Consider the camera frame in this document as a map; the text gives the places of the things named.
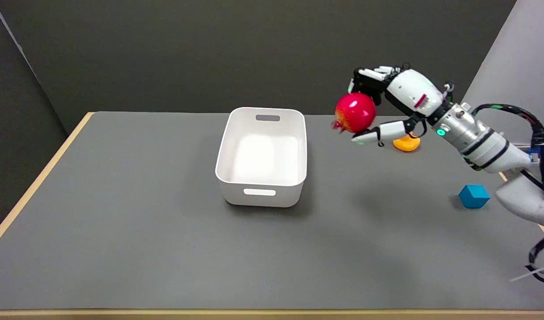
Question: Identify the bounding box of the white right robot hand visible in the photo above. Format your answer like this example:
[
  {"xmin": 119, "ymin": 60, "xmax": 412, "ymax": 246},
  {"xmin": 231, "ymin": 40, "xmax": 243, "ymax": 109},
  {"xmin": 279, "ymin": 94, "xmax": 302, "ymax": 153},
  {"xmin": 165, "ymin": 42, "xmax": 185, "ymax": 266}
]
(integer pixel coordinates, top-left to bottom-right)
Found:
[{"xmin": 348, "ymin": 63, "xmax": 454, "ymax": 148}]

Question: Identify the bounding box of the red pomegranate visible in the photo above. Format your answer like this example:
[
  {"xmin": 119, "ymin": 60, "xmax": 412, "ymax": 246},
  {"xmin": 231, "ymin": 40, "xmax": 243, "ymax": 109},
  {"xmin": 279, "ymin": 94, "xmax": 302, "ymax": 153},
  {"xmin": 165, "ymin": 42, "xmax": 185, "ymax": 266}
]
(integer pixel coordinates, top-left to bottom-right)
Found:
[{"xmin": 331, "ymin": 92, "xmax": 377, "ymax": 134}]

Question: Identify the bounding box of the white plastic box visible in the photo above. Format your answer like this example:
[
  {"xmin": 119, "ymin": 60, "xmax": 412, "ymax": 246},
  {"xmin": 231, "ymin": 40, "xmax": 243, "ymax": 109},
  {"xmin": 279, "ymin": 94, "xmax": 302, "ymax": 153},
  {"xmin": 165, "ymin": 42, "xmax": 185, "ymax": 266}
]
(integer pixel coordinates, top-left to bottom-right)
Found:
[{"xmin": 215, "ymin": 107, "xmax": 308, "ymax": 208}]

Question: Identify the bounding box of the orange fruit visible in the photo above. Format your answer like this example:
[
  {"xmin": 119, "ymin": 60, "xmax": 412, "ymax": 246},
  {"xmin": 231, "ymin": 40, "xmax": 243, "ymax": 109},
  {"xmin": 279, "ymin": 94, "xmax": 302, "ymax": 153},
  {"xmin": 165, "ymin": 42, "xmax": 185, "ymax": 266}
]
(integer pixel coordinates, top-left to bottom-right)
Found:
[{"xmin": 393, "ymin": 135, "xmax": 421, "ymax": 153}]

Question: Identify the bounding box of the blue cube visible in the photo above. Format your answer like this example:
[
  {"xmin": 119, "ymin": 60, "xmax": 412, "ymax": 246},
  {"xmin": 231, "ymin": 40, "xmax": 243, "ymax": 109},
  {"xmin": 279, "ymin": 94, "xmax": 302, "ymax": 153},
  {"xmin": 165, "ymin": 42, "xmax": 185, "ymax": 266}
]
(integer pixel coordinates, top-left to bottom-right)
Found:
[{"xmin": 458, "ymin": 184, "xmax": 491, "ymax": 209}]

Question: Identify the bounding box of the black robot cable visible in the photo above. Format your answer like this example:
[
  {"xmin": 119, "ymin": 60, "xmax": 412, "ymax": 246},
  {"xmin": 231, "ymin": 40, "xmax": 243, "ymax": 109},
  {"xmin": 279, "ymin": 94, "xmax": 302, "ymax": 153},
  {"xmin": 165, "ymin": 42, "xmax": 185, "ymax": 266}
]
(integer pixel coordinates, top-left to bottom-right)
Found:
[{"xmin": 472, "ymin": 103, "xmax": 544, "ymax": 285}]

